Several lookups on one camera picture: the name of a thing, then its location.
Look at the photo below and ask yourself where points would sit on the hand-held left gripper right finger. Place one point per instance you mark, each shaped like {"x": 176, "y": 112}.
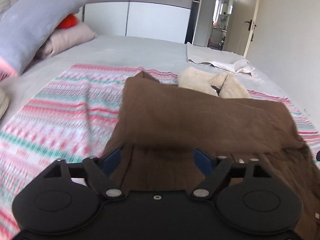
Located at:
{"x": 203, "y": 160}

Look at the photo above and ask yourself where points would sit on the white folded cloth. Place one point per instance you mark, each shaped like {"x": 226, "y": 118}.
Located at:
{"x": 207, "y": 55}

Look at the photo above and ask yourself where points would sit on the blue grey pillow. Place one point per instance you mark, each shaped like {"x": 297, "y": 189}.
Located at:
{"x": 30, "y": 25}

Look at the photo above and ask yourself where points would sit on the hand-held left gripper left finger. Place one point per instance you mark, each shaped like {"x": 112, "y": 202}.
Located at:
{"x": 112, "y": 160}

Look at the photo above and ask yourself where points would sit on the white and grey wardrobe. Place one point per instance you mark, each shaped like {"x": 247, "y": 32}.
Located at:
{"x": 140, "y": 7}

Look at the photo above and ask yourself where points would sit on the bed with grey sheet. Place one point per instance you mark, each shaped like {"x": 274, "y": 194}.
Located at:
{"x": 130, "y": 52}

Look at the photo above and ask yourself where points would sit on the orange plush toy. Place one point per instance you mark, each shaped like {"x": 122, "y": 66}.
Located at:
{"x": 68, "y": 21}

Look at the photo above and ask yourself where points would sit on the brown coat with fur collar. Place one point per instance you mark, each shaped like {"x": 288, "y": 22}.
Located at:
{"x": 200, "y": 122}

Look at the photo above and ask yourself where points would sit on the white duvet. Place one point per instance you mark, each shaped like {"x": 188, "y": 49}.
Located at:
{"x": 3, "y": 100}

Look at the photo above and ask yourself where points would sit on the striped patterned blanket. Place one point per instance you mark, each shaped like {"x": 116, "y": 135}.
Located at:
{"x": 62, "y": 120}

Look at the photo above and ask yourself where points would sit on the pink pillow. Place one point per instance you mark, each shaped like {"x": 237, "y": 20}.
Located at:
{"x": 67, "y": 38}

